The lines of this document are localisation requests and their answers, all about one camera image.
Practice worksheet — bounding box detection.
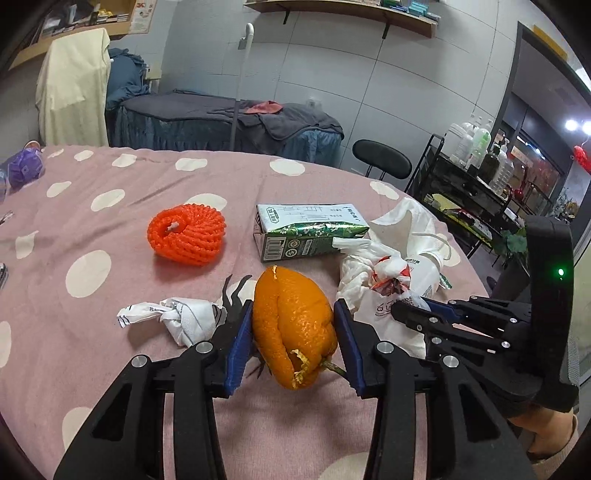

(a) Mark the person's right forearm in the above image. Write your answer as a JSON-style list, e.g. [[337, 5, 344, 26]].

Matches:
[[507, 405, 581, 463]]

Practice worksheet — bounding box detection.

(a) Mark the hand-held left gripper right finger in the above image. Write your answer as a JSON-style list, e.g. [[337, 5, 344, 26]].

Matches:
[[333, 298, 539, 480]]

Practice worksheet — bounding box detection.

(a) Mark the glass entrance door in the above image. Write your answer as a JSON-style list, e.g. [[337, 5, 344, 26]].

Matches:
[[501, 110, 570, 209]]

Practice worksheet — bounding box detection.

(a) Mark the blue clothing heap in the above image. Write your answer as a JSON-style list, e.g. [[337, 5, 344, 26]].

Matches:
[[106, 48, 151, 110]]

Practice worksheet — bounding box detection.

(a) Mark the white jug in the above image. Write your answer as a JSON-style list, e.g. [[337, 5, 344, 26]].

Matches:
[[450, 122, 476, 162]]

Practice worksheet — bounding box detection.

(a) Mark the row of boxes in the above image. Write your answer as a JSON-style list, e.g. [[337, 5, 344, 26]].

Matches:
[[380, 0, 442, 22]]

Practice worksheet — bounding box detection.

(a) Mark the grey blanket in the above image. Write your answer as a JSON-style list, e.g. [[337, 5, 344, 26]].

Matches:
[[237, 101, 343, 142]]

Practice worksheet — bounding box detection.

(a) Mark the white plastic bottle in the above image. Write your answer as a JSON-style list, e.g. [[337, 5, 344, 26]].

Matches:
[[406, 255, 445, 300]]

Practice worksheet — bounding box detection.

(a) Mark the orange foam fruit net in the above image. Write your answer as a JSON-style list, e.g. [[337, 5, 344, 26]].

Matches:
[[147, 204, 227, 267]]

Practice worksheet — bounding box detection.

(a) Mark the black metal cart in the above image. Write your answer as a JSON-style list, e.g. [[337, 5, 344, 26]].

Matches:
[[406, 133, 556, 260]]

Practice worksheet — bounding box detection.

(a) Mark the yellow flat tray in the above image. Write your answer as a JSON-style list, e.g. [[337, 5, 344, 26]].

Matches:
[[431, 193, 468, 214]]

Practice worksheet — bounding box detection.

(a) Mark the wooden wall shelf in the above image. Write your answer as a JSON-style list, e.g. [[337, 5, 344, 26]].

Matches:
[[242, 0, 438, 38]]

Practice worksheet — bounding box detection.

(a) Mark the green leafy plant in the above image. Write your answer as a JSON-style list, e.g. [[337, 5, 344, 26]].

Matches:
[[491, 228, 527, 260]]

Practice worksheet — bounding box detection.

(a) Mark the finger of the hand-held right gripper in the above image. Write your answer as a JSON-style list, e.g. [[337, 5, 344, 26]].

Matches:
[[425, 334, 509, 366], [391, 295, 530, 343]]

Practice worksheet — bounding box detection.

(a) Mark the pale green bottle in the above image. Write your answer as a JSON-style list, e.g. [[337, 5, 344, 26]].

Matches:
[[466, 117, 495, 172]]

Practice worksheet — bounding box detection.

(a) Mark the green white milk carton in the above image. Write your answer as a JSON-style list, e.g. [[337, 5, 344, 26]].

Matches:
[[253, 202, 371, 263]]

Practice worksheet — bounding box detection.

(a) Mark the dark bottle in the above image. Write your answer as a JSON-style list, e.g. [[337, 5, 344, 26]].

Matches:
[[480, 143, 504, 184]]

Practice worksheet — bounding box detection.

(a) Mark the crumpled white paper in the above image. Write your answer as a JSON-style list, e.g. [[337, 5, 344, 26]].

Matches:
[[116, 297, 227, 347]]

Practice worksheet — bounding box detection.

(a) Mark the black round stool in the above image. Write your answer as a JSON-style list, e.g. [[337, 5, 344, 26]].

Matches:
[[352, 139, 413, 184]]

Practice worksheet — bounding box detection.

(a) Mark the red white crumpled wrapper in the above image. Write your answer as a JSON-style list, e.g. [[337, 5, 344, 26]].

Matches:
[[370, 257, 413, 296]]

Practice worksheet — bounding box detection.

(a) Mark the cream towel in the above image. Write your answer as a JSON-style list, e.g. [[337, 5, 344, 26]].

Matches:
[[35, 28, 112, 149]]

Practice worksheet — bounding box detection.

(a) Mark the orange peel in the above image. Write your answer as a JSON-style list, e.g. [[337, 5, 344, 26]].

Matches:
[[252, 265, 336, 391]]

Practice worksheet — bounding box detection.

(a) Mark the purple bag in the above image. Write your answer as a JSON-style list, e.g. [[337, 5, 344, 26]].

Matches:
[[0, 147, 47, 190]]

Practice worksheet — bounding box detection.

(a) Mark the wooden bookshelf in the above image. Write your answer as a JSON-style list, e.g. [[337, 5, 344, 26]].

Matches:
[[8, 0, 158, 71]]

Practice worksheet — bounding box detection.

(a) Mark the white plastic bag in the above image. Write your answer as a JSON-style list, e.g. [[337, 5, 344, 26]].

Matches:
[[332, 237, 429, 360]]

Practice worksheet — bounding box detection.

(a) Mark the white face mask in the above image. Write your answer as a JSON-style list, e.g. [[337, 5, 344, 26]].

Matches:
[[369, 198, 454, 267]]

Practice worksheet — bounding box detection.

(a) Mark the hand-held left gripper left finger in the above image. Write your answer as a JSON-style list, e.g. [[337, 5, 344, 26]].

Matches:
[[53, 299, 254, 480]]

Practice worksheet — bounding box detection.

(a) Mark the clear plastic bottle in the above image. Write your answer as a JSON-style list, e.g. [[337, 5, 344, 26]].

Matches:
[[490, 138, 516, 193]]

